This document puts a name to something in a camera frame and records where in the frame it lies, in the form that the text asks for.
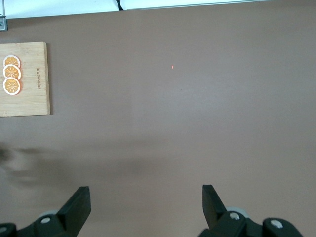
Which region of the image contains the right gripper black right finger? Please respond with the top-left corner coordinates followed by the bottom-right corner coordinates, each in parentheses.
top-left (197, 185), bottom-right (303, 237)

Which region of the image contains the orange slice toy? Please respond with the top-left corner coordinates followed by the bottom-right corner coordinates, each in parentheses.
top-left (2, 77), bottom-right (22, 96)
top-left (3, 64), bottom-right (22, 80)
top-left (2, 55), bottom-right (22, 68)

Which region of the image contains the bamboo cutting board metal handle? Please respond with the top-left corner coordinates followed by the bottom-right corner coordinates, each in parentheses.
top-left (0, 41), bottom-right (51, 118)

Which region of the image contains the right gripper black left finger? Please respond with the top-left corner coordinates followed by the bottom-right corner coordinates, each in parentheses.
top-left (0, 186), bottom-right (91, 237)

